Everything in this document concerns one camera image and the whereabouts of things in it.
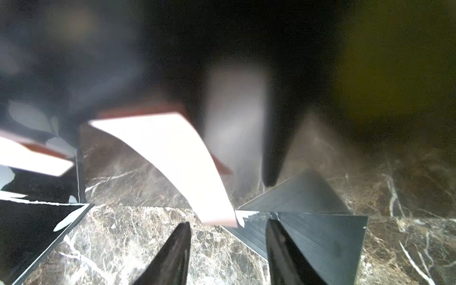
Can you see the sticky note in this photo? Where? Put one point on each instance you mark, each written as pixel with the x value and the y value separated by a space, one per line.
pixel 171 144

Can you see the black flat monitor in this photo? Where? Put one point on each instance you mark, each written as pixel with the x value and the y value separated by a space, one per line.
pixel 364 92

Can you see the black monitor stand base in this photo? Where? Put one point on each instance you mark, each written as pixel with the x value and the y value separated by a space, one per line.
pixel 332 243

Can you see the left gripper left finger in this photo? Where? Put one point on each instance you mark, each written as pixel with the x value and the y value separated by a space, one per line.
pixel 170 265

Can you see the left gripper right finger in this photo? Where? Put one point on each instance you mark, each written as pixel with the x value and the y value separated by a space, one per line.
pixel 287 265

